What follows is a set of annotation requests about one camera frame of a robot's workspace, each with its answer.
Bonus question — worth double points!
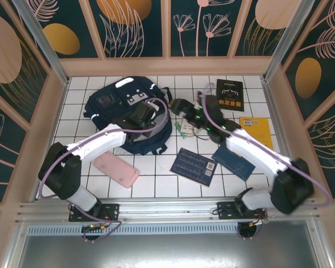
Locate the aluminium corner post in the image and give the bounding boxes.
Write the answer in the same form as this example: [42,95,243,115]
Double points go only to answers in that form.
[11,0,71,86]
[261,0,308,82]

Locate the dark blue book QR codes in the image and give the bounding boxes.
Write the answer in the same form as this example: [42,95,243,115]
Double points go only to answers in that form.
[169,147,218,188]

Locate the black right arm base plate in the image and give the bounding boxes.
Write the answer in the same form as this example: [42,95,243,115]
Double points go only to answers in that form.
[217,200,269,224]

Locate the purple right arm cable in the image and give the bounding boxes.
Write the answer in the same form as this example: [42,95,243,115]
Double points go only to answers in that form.
[197,83,333,241]

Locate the blue book yellow label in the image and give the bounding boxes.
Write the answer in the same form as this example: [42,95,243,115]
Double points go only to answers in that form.
[211,146,256,182]

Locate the navy blue backpack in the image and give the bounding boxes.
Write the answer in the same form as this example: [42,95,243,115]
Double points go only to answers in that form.
[83,75,174,156]

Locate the black book gold title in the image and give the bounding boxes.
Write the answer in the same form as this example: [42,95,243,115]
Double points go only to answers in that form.
[215,78,245,113]

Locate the slotted metal vent strip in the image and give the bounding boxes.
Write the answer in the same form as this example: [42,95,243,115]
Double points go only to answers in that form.
[26,225,310,236]

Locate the green notepad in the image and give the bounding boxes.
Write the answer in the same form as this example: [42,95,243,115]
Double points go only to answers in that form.
[175,119,198,140]

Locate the pink pencil case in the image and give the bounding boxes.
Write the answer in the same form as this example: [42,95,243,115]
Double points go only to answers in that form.
[93,151,140,189]

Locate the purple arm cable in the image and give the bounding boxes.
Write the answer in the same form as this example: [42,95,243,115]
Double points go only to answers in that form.
[37,97,170,243]
[197,83,333,241]

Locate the brushed metal bottom panel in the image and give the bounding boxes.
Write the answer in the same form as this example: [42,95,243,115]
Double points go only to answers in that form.
[16,234,324,268]

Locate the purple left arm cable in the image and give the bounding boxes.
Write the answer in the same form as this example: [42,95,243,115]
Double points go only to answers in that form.
[37,97,170,243]

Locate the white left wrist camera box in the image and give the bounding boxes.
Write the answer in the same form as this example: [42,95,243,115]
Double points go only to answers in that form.
[146,100,161,113]

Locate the aluminium side rail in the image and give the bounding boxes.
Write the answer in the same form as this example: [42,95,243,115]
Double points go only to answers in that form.
[32,77,71,202]
[260,75,307,199]

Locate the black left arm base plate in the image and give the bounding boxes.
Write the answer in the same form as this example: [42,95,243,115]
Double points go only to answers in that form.
[69,203,120,223]

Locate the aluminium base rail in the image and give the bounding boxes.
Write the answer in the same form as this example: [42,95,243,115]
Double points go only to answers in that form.
[15,197,322,224]

